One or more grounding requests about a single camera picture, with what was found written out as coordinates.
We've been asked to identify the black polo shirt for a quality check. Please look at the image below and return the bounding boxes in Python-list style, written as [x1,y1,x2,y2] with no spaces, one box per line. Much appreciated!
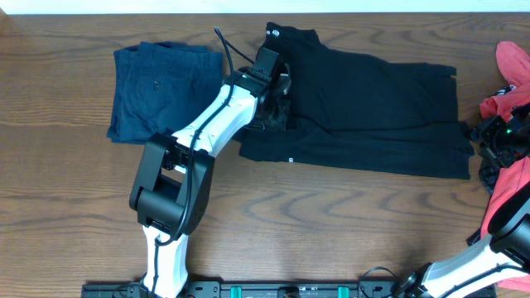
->
[239,22,474,180]

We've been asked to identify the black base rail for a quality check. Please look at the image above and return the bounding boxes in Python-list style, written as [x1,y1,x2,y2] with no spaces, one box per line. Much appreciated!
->
[80,277,497,298]

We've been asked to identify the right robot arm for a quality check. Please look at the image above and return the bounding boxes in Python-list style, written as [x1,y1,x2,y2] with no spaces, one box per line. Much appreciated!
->
[390,104,529,298]

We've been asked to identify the dark patterned garment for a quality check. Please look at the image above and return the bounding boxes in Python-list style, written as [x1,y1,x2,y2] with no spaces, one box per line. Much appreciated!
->
[479,156,500,195]

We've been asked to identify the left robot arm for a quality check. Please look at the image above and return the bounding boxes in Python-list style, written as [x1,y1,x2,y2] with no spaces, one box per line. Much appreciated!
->
[129,48,292,297]

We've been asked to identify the folded dark blue shorts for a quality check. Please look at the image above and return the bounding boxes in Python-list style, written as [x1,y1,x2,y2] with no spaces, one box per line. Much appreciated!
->
[107,41,224,144]

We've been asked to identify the red shirt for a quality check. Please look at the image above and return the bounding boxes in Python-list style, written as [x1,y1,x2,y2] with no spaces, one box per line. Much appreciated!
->
[479,40,530,293]

